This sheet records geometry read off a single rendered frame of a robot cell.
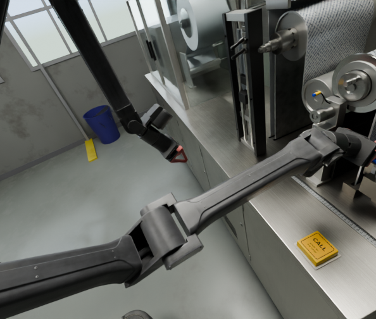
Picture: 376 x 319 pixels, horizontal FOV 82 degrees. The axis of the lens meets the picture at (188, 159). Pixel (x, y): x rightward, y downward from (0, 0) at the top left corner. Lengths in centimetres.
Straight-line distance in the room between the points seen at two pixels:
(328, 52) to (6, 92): 358
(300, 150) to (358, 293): 38
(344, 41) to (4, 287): 95
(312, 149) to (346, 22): 48
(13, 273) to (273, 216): 67
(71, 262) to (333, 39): 86
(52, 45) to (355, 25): 329
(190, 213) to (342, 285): 46
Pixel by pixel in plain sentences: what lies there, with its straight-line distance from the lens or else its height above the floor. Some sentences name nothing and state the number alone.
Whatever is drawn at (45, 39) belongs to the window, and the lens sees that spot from 361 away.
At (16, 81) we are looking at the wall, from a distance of 374.
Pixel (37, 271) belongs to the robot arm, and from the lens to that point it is 33.
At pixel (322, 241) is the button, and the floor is 92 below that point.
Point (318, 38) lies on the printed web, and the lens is 82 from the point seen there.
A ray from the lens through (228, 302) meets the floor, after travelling 162.
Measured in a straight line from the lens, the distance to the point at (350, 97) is 71.
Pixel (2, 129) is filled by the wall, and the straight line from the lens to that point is 397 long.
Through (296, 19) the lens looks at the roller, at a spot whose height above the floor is 139.
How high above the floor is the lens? 154
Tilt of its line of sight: 37 degrees down
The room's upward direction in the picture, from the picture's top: 18 degrees counter-clockwise
